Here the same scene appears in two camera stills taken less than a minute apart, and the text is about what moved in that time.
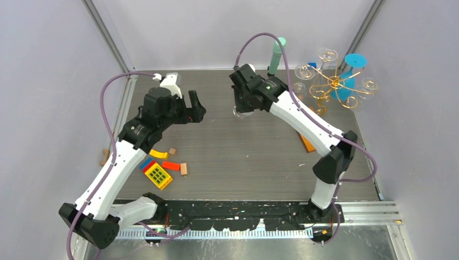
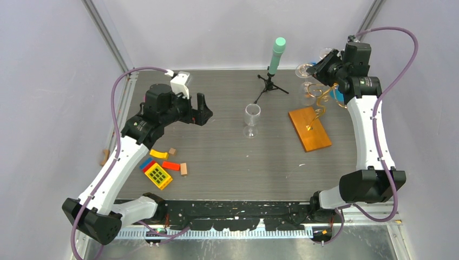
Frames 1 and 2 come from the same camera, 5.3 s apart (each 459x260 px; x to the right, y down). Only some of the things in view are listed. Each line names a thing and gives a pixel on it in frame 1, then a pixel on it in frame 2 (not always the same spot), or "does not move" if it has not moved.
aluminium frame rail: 379,212 does not move
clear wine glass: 327,54 does not move
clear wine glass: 241,115 to 252,117
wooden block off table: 106,154 does not move
